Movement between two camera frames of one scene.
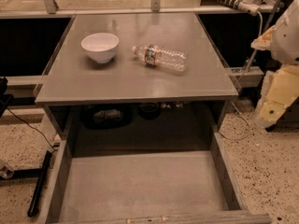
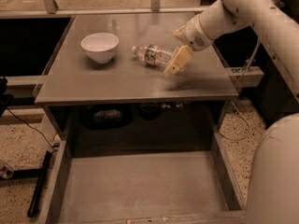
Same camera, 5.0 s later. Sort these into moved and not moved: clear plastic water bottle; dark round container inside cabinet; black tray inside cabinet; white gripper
Moved: white gripper
Not moved: dark round container inside cabinet; clear plastic water bottle; black tray inside cabinet
